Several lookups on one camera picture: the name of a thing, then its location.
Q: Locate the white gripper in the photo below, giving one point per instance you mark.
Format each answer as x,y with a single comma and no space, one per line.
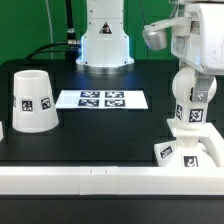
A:
197,39

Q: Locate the white lamp bulb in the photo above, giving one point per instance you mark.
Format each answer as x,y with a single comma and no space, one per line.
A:
189,115

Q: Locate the white lamp base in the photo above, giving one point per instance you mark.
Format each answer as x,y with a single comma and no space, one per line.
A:
194,148

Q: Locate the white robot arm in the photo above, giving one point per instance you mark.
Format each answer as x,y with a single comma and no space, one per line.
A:
105,45

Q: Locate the white lamp shade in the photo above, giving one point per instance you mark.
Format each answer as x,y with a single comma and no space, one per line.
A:
33,105

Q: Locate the white marker sheet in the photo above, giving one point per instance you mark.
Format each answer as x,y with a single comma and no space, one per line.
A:
101,99

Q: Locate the white block at left edge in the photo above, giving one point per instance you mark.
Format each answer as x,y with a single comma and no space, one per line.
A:
1,131

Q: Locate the white table edge rail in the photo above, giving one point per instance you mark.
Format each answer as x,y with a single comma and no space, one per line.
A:
110,181

